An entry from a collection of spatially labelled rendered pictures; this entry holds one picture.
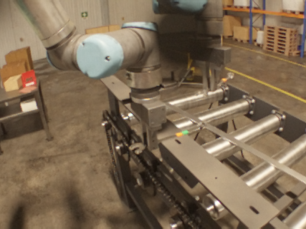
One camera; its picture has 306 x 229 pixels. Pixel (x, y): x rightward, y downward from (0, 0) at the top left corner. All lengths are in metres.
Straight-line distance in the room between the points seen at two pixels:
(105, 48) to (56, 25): 0.14
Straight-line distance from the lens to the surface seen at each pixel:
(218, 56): 0.70
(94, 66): 0.45
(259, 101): 1.67
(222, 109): 1.50
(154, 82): 0.56
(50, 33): 0.51
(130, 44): 0.47
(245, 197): 0.54
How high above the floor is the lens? 1.56
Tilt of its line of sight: 27 degrees down
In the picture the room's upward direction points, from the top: 4 degrees counter-clockwise
